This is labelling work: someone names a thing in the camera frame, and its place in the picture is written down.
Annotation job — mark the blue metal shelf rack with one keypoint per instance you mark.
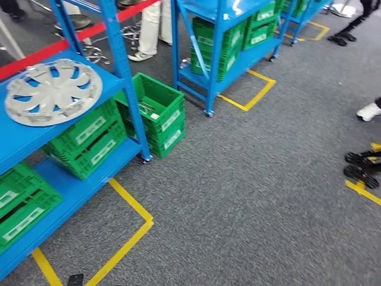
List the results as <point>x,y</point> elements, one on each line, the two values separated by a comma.
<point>214,59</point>
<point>118,51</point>
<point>300,21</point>

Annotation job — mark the chrome stool base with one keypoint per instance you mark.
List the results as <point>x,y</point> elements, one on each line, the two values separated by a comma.
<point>93,54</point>
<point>130,33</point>

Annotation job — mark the grey wheel cover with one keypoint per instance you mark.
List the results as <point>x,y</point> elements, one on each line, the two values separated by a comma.
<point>50,92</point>

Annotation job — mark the black round stool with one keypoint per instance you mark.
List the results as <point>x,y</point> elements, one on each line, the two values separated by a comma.
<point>74,21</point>

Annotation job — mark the long red barrier belt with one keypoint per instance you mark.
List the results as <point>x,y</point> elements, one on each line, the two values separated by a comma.
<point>53,48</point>

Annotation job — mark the yellow floor tape square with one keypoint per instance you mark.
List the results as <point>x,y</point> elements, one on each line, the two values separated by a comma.
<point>361,191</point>

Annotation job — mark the white floor object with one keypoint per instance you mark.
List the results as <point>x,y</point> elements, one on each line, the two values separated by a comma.
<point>342,10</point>

